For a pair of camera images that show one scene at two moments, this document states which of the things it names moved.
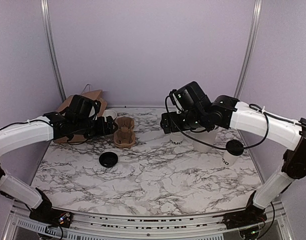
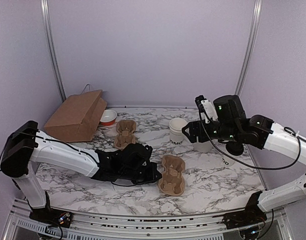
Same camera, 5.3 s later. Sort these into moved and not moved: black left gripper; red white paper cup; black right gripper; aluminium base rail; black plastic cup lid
Moved: black left gripper; black right gripper
Not moved: aluminium base rail; red white paper cup; black plastic cup lid
